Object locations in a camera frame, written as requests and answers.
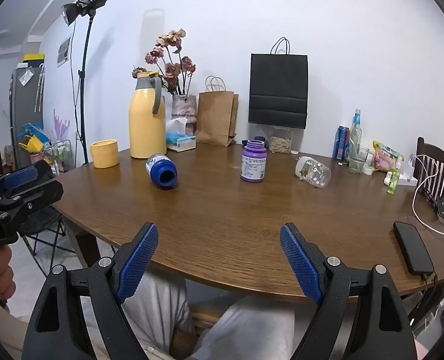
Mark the black paper bag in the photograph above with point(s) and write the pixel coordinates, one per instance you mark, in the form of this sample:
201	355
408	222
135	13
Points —
278	90

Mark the clear glass bottle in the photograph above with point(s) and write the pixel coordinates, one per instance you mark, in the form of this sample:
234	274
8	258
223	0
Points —
355	131

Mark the clear grain container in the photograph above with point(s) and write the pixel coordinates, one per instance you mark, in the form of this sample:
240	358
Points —
281	143

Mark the black studio light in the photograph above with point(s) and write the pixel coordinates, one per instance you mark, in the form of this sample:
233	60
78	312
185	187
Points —
90	0

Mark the tissue box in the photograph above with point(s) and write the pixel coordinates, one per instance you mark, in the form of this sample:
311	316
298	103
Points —
182	143

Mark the black folding chair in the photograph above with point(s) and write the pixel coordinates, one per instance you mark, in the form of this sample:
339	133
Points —
41	221

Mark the yellow cup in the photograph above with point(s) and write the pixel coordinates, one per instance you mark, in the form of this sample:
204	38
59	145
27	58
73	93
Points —
105	154

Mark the blue plastic bottle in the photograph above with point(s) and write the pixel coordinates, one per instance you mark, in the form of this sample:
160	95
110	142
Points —
156	165

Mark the yellow watering can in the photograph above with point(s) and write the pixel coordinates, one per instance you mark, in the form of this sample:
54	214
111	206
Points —
34	145

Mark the person's leg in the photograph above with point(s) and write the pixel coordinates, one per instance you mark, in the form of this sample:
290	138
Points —
244	330
158	307

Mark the white charger dock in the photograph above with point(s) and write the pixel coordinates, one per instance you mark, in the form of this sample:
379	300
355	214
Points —
408	180

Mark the drinking glass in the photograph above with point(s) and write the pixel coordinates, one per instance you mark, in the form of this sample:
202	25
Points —
358	164

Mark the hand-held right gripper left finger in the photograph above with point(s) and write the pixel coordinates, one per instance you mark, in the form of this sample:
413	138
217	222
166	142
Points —
139	255

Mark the blue drink can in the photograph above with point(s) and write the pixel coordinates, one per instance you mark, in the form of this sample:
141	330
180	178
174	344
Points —
341	143

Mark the grey fridge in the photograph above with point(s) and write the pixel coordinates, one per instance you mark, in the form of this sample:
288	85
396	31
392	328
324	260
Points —
26	105

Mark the pink vase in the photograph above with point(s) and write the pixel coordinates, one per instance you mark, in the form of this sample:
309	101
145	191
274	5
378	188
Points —
184	108

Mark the person's left forearm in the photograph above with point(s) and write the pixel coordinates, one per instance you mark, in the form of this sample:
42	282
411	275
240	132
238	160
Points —
0	330

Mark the wall picture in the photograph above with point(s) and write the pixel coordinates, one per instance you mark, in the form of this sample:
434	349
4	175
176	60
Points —
63	50

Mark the dried flowers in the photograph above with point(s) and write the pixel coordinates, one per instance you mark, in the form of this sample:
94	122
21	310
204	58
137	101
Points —
174	69

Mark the purple plastic bottle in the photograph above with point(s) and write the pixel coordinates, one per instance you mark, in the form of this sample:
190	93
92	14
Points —
252	165

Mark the black phone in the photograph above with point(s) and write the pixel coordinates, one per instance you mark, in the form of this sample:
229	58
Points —
413	249

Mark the small black device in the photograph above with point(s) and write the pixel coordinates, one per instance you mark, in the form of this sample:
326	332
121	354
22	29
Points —
442	207

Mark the brown paper bag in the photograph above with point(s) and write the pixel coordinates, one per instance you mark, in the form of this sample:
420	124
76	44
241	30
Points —
216	116

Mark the clear plastic cup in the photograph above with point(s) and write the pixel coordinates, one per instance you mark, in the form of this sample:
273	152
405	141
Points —
314	172

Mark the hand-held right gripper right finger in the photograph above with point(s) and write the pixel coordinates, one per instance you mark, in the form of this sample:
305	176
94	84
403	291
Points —
299	258

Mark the yellow box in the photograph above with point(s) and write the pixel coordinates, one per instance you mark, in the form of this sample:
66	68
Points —
34	57

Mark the person's left leg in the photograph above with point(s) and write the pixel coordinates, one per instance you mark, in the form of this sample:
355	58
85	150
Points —
158	307

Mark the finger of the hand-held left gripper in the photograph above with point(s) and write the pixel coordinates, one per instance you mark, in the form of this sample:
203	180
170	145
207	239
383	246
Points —
41	195
19	178

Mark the black light stand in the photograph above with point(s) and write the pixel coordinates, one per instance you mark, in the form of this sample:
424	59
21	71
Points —
82	93

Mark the yellow thermos jug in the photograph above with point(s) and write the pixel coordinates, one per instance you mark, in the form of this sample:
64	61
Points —
143	127

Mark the small green spray bottle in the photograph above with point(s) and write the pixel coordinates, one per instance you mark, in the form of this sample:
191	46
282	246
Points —
393	182

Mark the white tape roll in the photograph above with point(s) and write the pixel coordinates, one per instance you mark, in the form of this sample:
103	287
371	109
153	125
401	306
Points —
368	170

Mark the purple coral decoration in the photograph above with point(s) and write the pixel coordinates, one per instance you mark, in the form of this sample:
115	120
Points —
60	125

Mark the person's right leg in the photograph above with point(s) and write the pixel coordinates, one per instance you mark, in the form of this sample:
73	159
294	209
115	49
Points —
244	330

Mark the colourful snack packet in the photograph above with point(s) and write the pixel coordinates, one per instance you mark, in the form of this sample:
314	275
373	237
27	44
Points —
383	157

